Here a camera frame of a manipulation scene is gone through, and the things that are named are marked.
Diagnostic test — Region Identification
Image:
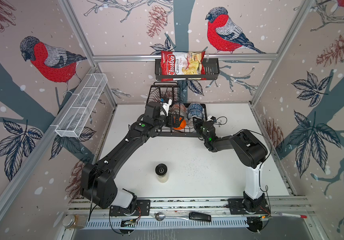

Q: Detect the black wire dish rack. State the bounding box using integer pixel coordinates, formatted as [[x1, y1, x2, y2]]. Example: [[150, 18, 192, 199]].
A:
[[147, 81, 208, 138]]

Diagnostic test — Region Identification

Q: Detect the orange plastic bowl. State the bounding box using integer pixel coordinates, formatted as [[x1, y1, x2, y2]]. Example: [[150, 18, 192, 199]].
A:
[[174, 120, 187, 130]]

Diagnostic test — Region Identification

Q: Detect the red patterned bowl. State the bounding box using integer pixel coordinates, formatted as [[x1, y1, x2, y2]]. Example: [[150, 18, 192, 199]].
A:
[[172, 103, 187, 112]]

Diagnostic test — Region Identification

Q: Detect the blue floral bowl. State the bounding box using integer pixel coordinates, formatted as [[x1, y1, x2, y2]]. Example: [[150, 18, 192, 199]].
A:
[[188, 110, 204, 120]]

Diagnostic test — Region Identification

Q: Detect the blue geometric patterned bowl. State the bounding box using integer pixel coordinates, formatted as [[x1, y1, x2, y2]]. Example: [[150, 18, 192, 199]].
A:
[[187, 103, 204, 112]]

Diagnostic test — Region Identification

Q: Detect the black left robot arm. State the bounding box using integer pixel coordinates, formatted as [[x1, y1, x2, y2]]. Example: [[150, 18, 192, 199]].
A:
[[81, 100, 180, 209]]

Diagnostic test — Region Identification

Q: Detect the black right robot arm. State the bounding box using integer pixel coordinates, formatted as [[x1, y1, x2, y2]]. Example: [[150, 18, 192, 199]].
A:
[[193, 117, 270, 214]]

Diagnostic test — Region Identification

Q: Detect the black lid jar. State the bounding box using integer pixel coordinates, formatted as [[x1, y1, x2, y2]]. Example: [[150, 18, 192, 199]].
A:
[[155, 164, 169, 183]]

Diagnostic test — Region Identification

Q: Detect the red cassava chips bag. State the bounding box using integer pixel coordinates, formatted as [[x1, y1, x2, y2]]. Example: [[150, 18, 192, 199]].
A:
[[161, 51, 206, 77]]

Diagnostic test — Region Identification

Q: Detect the metal spoon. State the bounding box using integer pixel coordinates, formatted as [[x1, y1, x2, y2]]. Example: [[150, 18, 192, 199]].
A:
[[155, 212, 189, 222]]

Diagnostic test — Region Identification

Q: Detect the red white marker pen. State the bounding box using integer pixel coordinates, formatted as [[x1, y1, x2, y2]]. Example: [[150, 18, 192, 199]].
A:
[[278, 212, 308, 219]]

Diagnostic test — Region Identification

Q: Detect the glass jar with spice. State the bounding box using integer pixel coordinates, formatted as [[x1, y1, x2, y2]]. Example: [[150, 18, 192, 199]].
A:
[[63, 214, 87, 229]]

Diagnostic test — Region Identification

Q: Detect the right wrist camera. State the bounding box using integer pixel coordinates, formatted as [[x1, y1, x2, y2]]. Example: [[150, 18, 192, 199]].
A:
[[207, 116, 217, 124]]

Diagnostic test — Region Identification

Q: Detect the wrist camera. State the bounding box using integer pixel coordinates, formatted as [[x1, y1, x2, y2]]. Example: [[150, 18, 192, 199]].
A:
[[207, 116, 217, 124], [160, 99, 172, 116]]

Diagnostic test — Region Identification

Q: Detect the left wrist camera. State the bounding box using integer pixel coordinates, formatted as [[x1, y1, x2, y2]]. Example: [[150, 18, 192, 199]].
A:
[[160, 99, 172, 116]]

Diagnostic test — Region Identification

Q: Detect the black wall shelf basket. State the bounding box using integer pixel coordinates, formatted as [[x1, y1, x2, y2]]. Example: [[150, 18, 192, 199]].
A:
[[155, 59, 220, 82]]

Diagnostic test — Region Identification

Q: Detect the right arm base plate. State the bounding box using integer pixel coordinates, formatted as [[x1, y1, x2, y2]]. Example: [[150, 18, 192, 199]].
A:
[[225, 198, 271, 215]]

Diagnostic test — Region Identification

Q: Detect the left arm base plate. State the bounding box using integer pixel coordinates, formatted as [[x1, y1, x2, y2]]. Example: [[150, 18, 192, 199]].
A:
[[110, 199, 151, 217]]

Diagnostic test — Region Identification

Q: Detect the white wire mesh basket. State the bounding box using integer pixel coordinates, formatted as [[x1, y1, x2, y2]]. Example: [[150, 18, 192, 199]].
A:
[[55, 73, 108, 138]]

